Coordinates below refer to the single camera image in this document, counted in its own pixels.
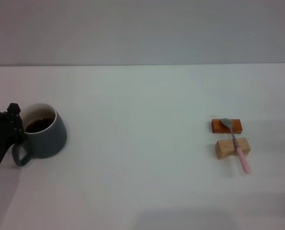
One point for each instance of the dark grey ceramic mug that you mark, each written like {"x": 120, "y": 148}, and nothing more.
{"x": 46, "y": 143}

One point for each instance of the dark coffee liquid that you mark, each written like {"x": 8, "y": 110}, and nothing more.
{"x": 40, "y": 125}

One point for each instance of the orange-brown wooden block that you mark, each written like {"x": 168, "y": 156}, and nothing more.
{"x": 219, "y": 127}

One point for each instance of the light wooden arch block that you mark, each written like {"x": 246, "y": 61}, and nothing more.
{"x": 224, "y": 149}

